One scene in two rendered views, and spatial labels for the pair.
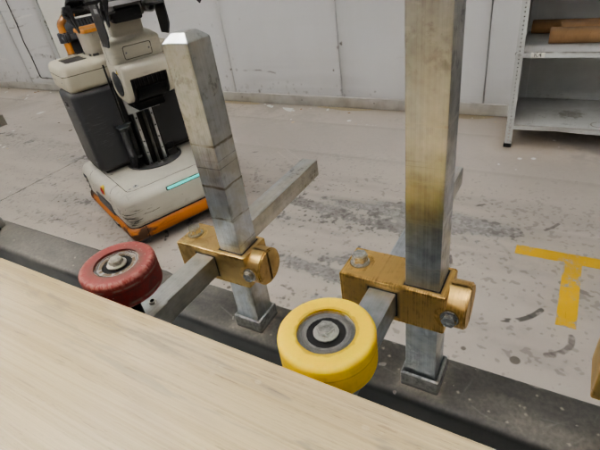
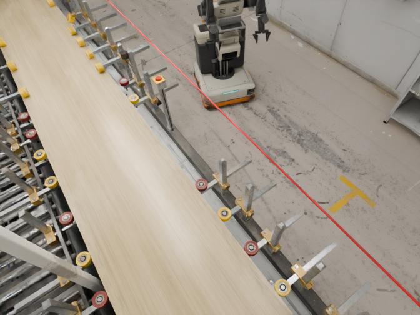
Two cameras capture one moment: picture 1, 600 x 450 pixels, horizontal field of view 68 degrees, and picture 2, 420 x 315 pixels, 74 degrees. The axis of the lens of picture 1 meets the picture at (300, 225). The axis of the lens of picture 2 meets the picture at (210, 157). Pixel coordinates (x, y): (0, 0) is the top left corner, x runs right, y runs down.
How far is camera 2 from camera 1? 1.38 m
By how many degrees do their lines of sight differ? 28
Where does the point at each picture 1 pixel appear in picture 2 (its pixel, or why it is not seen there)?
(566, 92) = not seen: outside the picture
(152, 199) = (215, 96)
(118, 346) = (199, 201)
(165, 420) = (202, 215)
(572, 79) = not seen: outside the picture
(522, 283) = (330, 190)
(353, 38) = (347, 25)
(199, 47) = (224, 163)
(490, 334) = (305, 202)
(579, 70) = not seen: outside the picture
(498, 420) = (251, 230)
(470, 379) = (252, 222)
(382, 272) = (241, 204)
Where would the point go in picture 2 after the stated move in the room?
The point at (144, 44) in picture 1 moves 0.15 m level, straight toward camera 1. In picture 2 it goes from (232, 39) to (231, 49)
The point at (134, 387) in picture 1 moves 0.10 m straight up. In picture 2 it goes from (199, 209) to (198, 201)
